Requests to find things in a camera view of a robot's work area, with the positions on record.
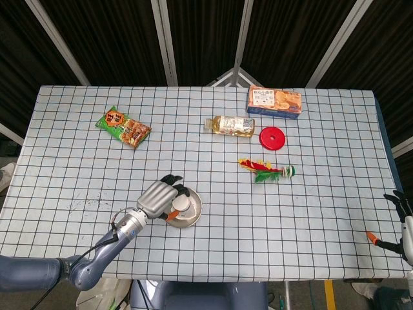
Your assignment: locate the silver metal plate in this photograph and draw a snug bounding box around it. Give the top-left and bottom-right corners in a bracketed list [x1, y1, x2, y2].
[164, 188, 203, 229]

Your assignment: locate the red round plastic disc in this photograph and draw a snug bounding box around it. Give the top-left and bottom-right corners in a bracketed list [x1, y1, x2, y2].
[259, 126, 287, 151]

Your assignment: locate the blue-grey robot torso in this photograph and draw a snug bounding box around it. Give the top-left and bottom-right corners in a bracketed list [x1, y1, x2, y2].
[130, 280, 268, 310]

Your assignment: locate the blue checked tablecloth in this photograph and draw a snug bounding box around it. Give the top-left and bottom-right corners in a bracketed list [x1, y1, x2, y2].
[0, 85, 409, 280]

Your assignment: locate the white frame rail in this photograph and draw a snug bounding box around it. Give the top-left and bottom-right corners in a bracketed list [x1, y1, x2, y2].
[391, 135, 413, 159]
[0, 121, 25, 147]

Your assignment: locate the tea bottle with floral label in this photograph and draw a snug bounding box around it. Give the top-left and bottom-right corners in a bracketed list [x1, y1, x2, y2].
[203, 115, 256, 138]

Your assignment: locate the green snack bag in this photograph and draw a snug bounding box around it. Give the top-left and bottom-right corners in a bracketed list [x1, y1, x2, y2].
[95, 105, 153, 150]

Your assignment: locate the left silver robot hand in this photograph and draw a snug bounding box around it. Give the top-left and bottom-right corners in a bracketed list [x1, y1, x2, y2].
[137, 174, 191, 223]

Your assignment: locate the white round object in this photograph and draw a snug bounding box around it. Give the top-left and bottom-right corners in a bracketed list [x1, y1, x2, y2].
[167, 193, 201, 223]

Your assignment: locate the orange and blue biscuit box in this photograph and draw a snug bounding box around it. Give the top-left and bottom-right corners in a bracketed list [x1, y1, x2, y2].
[246, 85, 303, 121]

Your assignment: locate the white shoe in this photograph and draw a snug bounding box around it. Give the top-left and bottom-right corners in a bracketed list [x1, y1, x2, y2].
[350, 281, 380, 306]
[0, 162, 17, 192]

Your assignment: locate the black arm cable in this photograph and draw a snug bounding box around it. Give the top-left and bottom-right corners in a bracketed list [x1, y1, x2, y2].
[32, 209, 132, 310]

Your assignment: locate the white triangular frame brace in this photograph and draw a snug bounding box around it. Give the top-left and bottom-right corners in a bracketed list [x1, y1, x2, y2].
[206, 67, 263, 88]

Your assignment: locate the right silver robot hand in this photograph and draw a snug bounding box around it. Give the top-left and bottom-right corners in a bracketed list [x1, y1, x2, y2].
[365, 190, 413, 265]

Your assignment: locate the colourful feather shuttlecock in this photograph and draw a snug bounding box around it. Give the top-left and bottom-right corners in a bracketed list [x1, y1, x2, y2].
[237, 157, 296, 185]

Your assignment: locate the white frame post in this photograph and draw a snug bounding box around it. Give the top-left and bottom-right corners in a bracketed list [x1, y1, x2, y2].
[305, 0, 369, 88]
[150, 0, 179, 87]
[25, 0, 92, 87]
[232, 0, 255, 70]

